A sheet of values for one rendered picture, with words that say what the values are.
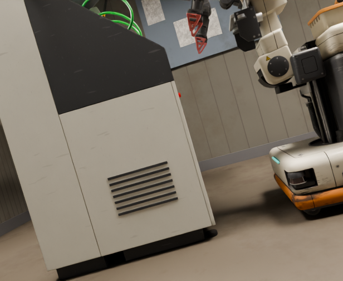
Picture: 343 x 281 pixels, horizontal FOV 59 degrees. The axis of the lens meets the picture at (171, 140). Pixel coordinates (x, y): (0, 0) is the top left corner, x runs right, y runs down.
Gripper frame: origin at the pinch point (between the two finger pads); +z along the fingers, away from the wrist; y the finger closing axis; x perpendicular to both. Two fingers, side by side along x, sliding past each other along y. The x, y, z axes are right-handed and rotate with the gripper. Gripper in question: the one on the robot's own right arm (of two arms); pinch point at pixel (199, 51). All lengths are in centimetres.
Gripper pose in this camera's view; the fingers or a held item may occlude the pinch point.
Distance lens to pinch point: 197.9
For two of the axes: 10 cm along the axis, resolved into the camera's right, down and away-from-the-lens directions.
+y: -1.7, 0.8, -9.8
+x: 9.7, 1.9, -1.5
